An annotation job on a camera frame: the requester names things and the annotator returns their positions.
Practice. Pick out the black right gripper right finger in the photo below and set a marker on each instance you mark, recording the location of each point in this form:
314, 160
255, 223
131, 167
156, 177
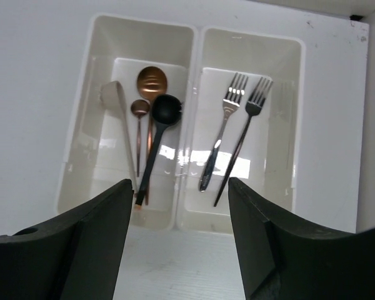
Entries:
284, 256

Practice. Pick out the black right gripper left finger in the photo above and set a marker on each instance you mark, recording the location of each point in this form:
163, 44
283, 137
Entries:
75, 255

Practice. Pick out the small copper ridged spoon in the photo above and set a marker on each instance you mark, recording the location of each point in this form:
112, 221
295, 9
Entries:
139, 108

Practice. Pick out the silver fork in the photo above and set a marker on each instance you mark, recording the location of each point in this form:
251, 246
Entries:
230, 104

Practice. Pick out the black fork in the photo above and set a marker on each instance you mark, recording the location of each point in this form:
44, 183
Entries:
254, 106

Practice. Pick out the black round spoon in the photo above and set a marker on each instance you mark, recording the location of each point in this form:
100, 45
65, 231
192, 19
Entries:
166, 112

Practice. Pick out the copper round spoon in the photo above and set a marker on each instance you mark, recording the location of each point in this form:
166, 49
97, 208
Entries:
151, 82

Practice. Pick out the white right container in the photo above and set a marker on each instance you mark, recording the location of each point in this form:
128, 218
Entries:
267, 160

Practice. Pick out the white container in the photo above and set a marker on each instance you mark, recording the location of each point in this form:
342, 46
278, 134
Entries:
267, 160
101, 142

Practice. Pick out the beige plastic spoon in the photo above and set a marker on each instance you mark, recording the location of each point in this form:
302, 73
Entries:
113, 98

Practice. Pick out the white left container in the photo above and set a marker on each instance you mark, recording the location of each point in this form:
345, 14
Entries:
101, 142

